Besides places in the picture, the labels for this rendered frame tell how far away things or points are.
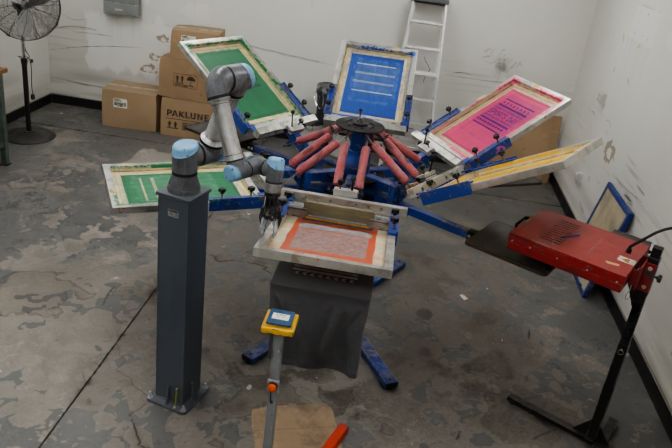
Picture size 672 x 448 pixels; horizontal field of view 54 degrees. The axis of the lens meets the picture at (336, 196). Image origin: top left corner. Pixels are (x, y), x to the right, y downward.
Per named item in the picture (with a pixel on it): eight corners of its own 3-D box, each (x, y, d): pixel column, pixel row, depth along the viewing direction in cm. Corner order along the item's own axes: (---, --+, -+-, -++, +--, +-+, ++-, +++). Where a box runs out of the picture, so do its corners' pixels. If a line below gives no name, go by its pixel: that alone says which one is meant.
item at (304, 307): (357, 381, 302) (371, 301, 285) (261, 363, 305) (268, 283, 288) (358, 376, 305) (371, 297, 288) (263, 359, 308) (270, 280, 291)
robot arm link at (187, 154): (165, 168, 302) (166, 140, 296) (188, 162, 312) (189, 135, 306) (183, 177, 295) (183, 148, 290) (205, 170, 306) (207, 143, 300)
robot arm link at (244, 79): (183, 156, 311) (219, 59, 280) (207, 149, 322) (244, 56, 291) (199, 172, 307) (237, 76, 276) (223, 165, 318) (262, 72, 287)
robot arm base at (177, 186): (160, 190, 303) (160, 170, 299) (179, 180, 316) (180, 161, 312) (188, 199, 298) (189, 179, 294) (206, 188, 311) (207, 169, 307)
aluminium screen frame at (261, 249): (391, 279, 270) (393, 270, 269) (252, 255, 274) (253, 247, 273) (395, 225, 346) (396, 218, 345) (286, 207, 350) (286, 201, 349)
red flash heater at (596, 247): (651, 266, 337) (658, 246, 332) (627, 300, 302) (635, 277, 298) (538, 224, 369) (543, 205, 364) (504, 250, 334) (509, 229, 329)
